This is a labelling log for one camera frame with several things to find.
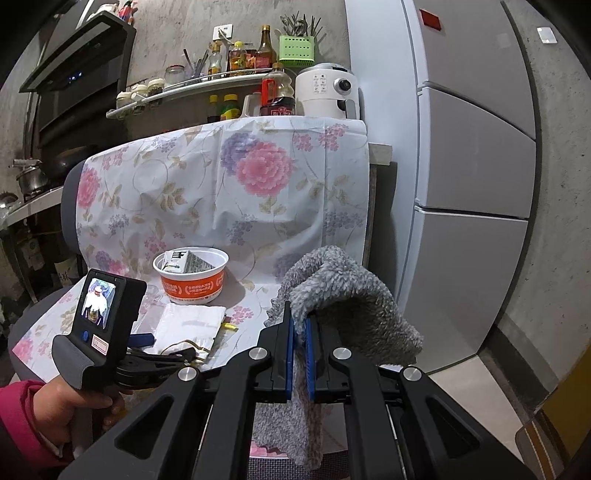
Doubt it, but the yellow wooden furniture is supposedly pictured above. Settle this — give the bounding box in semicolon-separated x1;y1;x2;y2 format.
515;369;591;480

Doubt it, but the large oil bottle red label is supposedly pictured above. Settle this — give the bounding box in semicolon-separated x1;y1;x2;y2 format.
259;63;296;116

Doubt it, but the green yellow-capped bottle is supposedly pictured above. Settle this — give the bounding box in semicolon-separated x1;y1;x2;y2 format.
219;93;241;121

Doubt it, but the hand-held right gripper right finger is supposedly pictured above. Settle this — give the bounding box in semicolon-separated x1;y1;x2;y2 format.
305;314;536;480

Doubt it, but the white orange instant noodle bowl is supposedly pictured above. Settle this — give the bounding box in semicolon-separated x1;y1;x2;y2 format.
153;247;230;305

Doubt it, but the grey white drink carton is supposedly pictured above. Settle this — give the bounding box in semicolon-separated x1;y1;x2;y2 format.
161;250;215;274

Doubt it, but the black range hood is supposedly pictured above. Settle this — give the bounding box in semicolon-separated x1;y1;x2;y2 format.
18;11;137;148

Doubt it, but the green utensil holder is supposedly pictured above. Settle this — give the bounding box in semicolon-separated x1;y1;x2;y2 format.
278;35;315;65

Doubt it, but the white jug red cap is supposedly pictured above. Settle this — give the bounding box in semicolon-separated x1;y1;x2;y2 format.
240;92;264;118

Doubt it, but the grey fluffy cloth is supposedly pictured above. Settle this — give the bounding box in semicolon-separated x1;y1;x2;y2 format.
254;246;424;472

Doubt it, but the white corner shelf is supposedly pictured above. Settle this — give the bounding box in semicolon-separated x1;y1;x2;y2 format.
106;69;278;120

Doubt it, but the glass cup with utensils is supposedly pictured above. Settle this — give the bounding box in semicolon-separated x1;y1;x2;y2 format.
182;48;208;80

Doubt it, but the tall dark sauce bottle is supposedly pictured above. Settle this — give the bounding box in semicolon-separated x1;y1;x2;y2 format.
255;24;278;70

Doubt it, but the black wok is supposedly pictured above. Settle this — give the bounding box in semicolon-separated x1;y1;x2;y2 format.
48;145;98;178

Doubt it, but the grey office chair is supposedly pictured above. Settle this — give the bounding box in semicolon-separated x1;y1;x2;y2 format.
7;159;352;480

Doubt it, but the metal pot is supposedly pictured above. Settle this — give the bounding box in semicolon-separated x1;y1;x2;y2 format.
13;158;49;195

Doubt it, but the person's left hand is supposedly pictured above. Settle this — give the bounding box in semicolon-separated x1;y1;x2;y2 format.
28;376;126;457

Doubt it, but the silver refrigerator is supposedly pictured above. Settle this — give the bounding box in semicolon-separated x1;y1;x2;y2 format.
344;0;539;374

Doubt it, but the bundle of metal utensils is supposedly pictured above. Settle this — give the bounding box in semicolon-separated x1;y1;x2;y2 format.
280;14;322;38

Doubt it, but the white cloth bag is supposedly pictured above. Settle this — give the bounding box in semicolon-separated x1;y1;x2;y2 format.
150;302;227;365

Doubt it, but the white air fryer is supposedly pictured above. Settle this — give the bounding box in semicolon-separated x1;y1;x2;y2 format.
294;63;363;120

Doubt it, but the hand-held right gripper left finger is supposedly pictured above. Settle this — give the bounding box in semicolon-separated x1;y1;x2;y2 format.
60;300;296;480

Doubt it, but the floral printed cloth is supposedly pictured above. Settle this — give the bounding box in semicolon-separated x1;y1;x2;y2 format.
11;115;370;384

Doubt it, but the yellow oil bottle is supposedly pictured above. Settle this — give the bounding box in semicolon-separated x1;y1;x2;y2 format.
228;41;247;75

